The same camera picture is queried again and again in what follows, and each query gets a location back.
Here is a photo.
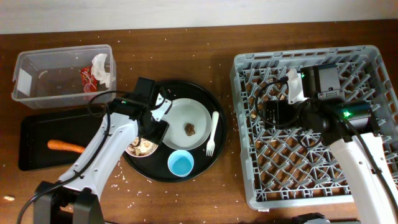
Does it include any rice and nuts food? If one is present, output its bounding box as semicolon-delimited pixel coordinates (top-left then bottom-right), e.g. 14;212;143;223
129;138;158;156

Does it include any grey round plate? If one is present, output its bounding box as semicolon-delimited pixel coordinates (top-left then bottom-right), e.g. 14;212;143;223
162;98;211;151

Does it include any brown food scrap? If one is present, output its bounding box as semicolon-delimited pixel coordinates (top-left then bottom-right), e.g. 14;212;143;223
184;123;196;136

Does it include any red snack wrapper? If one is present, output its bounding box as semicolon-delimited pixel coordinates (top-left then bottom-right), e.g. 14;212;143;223
80;67;98;93

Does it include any white napkin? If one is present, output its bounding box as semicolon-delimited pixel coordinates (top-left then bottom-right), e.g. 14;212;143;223
91;54;110;88

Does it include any orange carrot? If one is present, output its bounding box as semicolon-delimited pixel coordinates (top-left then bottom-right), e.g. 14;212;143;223
47;140;85;154

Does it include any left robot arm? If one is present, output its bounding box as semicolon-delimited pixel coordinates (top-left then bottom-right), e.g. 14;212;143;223
26;78;172;223

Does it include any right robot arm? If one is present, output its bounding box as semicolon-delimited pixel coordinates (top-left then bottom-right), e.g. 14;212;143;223
255;64;397;223

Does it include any grey dishwasher rack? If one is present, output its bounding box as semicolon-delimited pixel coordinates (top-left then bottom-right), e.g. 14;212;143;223
230;45;397;211

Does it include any clear plastic waste bin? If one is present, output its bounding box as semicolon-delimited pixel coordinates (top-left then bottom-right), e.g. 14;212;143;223
11;44;116;109

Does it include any black round tray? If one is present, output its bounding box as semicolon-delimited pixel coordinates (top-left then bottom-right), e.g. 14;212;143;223
123;80;228;183

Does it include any light blue cup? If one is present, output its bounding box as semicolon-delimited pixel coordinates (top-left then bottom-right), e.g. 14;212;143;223
167;150;195;177

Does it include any white plastic fork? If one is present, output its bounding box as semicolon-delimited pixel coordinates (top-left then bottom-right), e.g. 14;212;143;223
206;111;220;156

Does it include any black rectangular tray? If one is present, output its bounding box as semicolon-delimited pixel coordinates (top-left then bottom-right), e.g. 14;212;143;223
18;108;103;171

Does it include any peanut on table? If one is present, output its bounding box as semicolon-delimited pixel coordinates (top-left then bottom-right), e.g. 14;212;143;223
4;195;15;201

